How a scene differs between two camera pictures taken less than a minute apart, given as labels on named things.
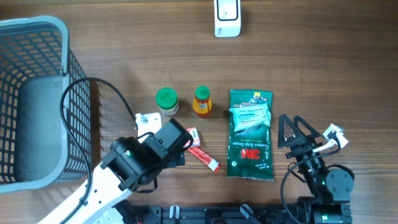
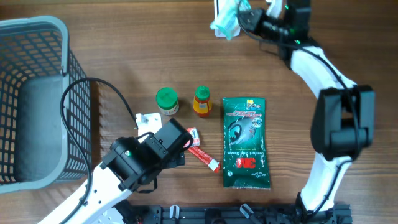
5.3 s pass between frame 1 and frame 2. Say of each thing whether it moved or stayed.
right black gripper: moved
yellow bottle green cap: stayed
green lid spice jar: stayed
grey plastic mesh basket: stayed
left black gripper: stayed
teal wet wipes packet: moved
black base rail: stayed
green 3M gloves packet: moved
